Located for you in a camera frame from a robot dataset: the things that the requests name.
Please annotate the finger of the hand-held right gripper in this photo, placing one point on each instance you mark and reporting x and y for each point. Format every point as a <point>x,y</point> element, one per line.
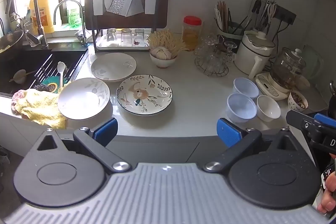
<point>298,119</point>
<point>325,119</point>

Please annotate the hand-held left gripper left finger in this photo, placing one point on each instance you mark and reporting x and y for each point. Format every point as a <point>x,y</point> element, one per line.
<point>106,130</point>

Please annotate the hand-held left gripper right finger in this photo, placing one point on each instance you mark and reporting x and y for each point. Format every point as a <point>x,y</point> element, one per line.
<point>228,132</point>

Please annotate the clear plastic bowl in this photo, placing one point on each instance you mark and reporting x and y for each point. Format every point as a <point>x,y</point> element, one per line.
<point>245,87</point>
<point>241,108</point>

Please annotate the white ceramic bowl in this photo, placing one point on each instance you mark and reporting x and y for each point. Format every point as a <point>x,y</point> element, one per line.
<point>268,108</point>

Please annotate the white leaf pattern plate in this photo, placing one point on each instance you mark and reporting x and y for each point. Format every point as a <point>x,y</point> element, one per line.
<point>113,66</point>
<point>83,99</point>

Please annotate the bird pattern plate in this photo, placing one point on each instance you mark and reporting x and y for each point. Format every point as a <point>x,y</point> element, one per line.
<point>144,95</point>

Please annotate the person's right hand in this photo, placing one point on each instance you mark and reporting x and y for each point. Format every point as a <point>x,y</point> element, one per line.
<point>328,197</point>

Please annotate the speckled ceramic bowl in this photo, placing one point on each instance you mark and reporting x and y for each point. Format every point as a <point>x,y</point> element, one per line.
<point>297,101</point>

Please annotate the white kettle base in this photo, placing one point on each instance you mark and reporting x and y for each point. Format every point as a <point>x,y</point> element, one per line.
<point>267,86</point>

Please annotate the glass kettle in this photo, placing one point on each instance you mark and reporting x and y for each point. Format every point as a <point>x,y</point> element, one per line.
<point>287,66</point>

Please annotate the yellow cloth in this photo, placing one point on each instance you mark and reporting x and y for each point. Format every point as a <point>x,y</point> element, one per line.
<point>39,106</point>

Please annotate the teal sink mat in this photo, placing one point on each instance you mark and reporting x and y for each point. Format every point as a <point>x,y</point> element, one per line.
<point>51,81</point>

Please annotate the white spoon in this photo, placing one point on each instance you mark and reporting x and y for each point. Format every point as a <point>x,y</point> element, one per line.
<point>61,69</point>

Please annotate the white electric pot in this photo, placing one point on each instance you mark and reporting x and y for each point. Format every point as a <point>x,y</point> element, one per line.
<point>253,56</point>

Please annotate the dark scouring pad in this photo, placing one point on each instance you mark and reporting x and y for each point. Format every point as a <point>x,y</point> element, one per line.
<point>42,87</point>

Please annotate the black sink drain rack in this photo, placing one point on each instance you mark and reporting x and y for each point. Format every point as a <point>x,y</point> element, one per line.
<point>50,64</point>

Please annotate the white bowl with garlic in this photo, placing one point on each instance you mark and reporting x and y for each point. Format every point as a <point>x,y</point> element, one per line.
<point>162,61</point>

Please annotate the pink cloth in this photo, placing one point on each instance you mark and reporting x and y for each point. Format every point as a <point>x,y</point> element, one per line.
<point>15,102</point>

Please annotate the drinking glass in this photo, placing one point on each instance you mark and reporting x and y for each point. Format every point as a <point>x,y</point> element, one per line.
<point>111,35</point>
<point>126,36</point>
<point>139,36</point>

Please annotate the chrome faucet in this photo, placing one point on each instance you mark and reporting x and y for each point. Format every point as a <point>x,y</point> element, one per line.
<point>84,32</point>

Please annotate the green chopstick holder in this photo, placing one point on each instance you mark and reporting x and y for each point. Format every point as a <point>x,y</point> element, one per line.
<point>232,31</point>

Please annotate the sink strainer plug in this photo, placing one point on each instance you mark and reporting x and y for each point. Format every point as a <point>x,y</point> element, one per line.
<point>19,76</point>

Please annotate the red lid glass jar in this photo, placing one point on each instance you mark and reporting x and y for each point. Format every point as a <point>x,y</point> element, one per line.
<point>192,32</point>

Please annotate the black kitchen sink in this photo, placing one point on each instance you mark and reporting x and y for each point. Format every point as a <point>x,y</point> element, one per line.
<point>26,61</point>

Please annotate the bunch of dried yellow noodles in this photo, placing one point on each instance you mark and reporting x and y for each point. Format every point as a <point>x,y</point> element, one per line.
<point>165,40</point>

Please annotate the hanging kitchen scissors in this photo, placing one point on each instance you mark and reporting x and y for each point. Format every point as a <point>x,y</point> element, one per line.
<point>271,10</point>

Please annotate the bundle of chopsticks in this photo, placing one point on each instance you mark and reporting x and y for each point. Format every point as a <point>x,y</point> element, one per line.
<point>223,14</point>

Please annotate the green bottle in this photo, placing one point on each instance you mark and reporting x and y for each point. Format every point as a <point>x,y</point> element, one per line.
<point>73,15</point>

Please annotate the dark metal faucet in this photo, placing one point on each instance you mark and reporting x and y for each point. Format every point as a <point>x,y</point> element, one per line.
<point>39,19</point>

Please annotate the metal bowl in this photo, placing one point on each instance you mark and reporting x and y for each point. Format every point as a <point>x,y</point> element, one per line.
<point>10,41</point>

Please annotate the orange detergent bottle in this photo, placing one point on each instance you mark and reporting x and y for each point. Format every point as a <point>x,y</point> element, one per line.
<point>43,14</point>

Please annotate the dark cutting board rack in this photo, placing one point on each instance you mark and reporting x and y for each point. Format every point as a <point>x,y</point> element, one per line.
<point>162,3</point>

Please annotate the black wall power strip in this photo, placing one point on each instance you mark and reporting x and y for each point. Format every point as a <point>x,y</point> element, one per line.
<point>284,14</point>

